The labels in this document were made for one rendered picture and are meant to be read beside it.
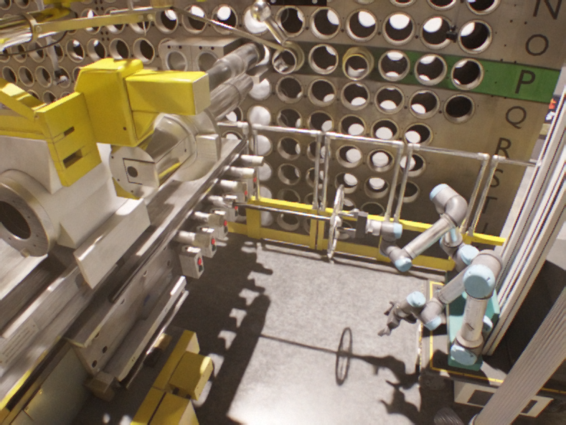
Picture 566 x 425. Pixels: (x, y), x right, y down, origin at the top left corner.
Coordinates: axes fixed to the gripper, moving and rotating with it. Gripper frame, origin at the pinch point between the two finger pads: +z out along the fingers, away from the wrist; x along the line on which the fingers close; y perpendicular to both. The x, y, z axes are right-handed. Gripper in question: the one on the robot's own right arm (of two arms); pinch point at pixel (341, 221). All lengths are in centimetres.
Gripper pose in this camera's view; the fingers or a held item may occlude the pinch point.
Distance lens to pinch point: 200.6
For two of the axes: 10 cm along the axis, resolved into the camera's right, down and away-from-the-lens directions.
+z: -9.6, -1.6, 2.2
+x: 0.4, -8.8, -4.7
